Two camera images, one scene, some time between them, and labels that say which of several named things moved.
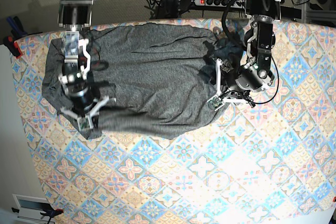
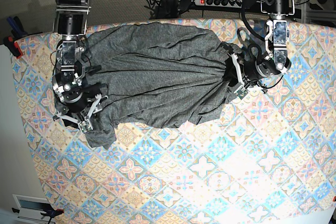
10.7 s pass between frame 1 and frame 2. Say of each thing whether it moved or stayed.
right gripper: moved
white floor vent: stayed
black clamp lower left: stayed
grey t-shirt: moved
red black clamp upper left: stayed
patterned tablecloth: stayed
